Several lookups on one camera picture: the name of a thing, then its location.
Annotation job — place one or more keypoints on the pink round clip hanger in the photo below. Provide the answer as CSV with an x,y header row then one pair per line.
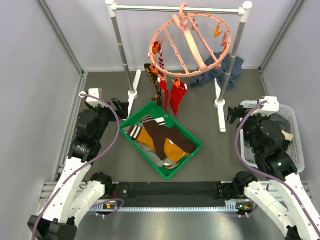
x,y
185,21

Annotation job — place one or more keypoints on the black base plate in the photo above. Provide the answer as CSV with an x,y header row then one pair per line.
x,y
173,194

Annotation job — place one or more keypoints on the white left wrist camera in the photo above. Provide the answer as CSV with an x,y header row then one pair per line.
x,y
97,93

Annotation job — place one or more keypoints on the dark clothes in basket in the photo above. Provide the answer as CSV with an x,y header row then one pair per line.
x,y
267,135

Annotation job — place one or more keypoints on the orange clothes peg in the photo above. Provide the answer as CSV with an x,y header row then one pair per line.
x,y
177,83

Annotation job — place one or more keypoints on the red white striped sock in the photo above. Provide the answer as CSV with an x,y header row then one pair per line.
x,y
157,50

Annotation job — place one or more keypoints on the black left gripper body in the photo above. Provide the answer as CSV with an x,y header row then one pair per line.
x,y
120,112

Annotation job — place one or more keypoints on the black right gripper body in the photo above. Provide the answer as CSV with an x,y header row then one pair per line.
x,y
239,111

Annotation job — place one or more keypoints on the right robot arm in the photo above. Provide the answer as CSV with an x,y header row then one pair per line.
x,y
274,185

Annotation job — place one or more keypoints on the white plastic laundry basket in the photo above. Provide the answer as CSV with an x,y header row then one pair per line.
x,y
295,150

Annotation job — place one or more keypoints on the mustard yellow sock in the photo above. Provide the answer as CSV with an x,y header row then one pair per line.
x,y
171,151

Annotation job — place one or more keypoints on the grey sock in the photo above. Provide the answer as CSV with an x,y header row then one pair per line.
x,y
154,158

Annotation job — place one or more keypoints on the blue-grey crumpled cloth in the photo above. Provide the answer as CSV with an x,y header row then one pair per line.
x,y
219,74

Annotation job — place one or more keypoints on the white and steel clothes rack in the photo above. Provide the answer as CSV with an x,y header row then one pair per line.
x,y
243,12

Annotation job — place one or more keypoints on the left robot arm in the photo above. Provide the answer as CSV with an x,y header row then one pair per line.
x,y
61,216

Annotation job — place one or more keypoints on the green plastic bin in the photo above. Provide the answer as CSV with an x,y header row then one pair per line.
x,y
156,111

